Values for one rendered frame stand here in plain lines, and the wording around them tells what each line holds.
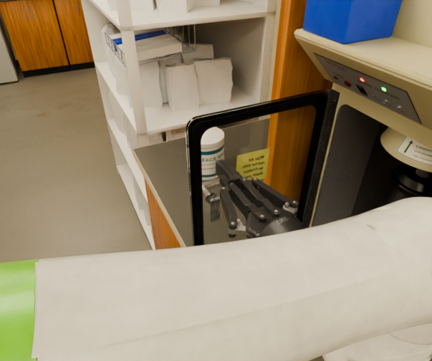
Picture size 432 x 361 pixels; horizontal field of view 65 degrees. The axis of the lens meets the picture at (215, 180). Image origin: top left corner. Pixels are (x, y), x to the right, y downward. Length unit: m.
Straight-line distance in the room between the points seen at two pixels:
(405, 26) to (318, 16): 0.13
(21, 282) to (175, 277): 0.07
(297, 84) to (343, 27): 0.22
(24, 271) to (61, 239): 2.28
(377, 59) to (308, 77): 0.27
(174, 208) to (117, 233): 1.34
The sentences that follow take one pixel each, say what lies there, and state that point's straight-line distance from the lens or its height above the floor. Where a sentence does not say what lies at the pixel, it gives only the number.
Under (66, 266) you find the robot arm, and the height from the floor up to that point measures 1.51.
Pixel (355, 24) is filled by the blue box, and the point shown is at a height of 1.54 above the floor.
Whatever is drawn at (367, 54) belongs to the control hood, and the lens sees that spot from 0.53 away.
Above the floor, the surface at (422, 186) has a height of 1.25.
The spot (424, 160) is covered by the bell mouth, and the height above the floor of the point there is 1.33.
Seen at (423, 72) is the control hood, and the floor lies 1.51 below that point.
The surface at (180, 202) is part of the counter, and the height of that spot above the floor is 0.94.
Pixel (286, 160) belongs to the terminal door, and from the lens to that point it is 0.75.
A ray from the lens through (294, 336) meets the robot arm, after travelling 0.22.
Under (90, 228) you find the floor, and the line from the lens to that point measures 2.49.
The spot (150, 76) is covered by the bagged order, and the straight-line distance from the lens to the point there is 1.69.
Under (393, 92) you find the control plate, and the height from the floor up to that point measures 1.46.
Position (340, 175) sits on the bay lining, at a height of 1.17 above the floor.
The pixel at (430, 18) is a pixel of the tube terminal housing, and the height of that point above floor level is 1.55.
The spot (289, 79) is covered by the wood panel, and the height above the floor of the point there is 1.40.
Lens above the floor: 1.65
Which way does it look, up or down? 37 degrees down
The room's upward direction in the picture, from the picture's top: straight up
